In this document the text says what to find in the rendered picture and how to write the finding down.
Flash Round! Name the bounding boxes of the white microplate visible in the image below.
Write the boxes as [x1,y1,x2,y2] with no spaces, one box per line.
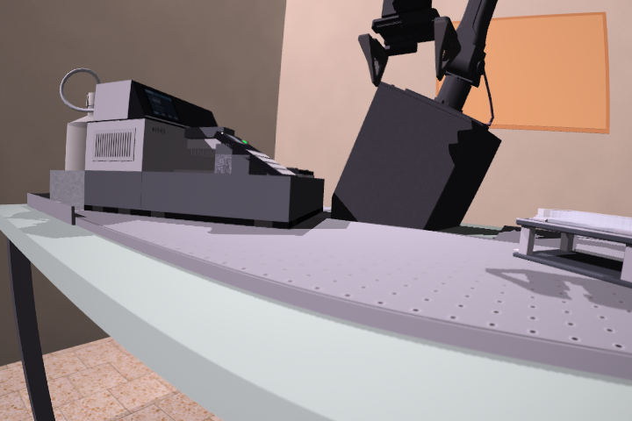
[535,209,632,232]

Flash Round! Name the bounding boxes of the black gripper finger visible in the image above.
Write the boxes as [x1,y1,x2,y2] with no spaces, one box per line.
[358,33,389,87]
[434,19,461,82]

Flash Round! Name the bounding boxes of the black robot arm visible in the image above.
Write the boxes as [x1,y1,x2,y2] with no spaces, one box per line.
[381,0,498,130]

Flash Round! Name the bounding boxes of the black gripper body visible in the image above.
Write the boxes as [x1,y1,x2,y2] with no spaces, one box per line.
[371,8,457,56]

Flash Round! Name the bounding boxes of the grey curved hose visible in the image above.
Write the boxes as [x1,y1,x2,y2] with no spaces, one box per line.
[60,68,100,112]

